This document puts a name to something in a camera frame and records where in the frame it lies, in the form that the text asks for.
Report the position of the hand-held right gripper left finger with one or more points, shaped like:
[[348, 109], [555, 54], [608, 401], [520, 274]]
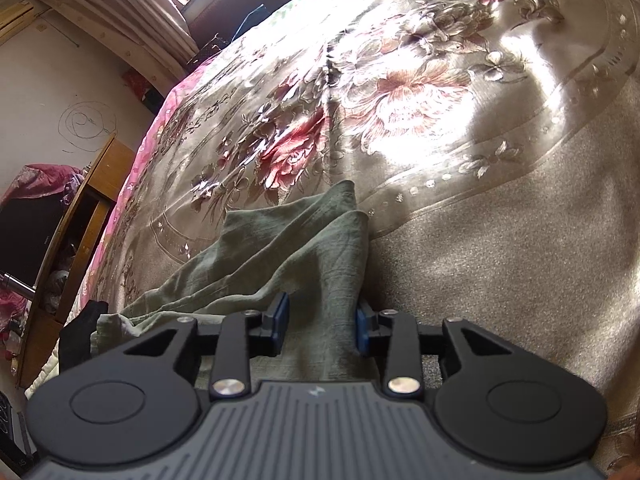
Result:
[[281, 321]]

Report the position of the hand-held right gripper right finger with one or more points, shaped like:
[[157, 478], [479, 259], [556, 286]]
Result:
[[361, 331]]

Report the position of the green pants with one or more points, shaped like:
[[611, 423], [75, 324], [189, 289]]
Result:
[[300, 240]]

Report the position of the floral satin bedspread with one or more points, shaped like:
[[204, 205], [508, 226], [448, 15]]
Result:
[[500, 260]]

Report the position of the black cloth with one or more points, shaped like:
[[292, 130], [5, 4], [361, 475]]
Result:
[[80, 332]]

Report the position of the wooden cabinet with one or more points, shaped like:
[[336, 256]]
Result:
[[107, 170]]

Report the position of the metal tube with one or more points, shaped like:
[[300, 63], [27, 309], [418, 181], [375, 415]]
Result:
[[17, 282]]

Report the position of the black television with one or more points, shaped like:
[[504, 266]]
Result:
[[25, 240]]

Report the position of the red hanging cloth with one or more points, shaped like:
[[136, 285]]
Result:
[[140, 85]]

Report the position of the pink crumpled cloth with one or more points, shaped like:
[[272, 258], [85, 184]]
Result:
[[45, 179]]

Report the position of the beige curtain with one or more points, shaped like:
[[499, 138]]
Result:
[[125, 20]]

